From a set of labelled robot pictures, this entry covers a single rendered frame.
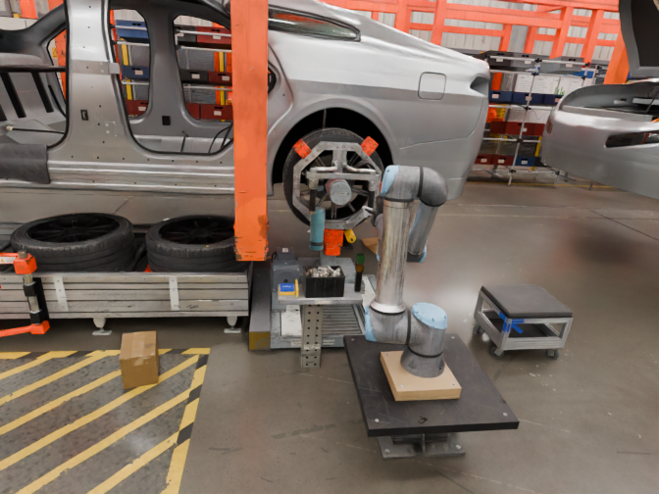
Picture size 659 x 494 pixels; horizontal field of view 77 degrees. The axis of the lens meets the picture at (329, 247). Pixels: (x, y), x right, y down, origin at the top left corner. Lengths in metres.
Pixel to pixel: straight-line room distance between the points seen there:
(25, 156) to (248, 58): 1.54
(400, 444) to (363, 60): 2.07
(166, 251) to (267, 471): 1.36
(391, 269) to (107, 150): 1.90
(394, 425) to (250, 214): 1.24
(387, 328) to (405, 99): 1.53
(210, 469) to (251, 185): 1.29
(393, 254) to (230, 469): 1.08
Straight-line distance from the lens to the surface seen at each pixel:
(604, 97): 5.68
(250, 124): 2.14
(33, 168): 3.04
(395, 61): 2.75
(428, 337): 1.78
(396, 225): 1.62
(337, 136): 2.63
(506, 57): 7.13
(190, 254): 2.57
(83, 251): 2.77
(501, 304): 2.62
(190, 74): 6.41
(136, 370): 2.32
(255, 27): 2.13
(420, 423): 1.74
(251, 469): 1.94
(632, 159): 4.12
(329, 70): 2.66
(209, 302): 2.57
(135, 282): 2.62
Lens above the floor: 1.49
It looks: 22 degrees down
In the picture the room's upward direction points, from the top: 4 degrees clockwise
